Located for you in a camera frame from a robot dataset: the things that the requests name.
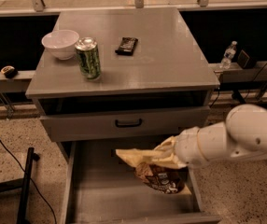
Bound open grey drawer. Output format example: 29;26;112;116
62;135;220;224

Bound green drink can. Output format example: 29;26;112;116
75;37;101;80

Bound black drawer handle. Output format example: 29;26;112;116
115;119;143;128

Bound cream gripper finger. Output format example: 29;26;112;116
153;136;178;162

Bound small black box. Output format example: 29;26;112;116
237;49;256;69

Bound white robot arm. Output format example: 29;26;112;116
152;104;267;169

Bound small black round device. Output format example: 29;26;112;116
1;65;18;78

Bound closed grey upper drawer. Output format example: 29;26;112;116
41;106;210;142

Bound white ceramic bowl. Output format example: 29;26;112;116
41;30;79;60

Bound black stand frame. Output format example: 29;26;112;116
0;147;39;224

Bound clear water bottle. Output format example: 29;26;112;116
219;41;237;69

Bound brown chip bag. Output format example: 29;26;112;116
116;148;188;194

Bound black floor cable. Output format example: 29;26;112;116
0;115;58;224

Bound dark chocolate bar wrapper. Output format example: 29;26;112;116
115;37;138;56

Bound grey drawer cabinet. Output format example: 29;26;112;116
25;7;221;154

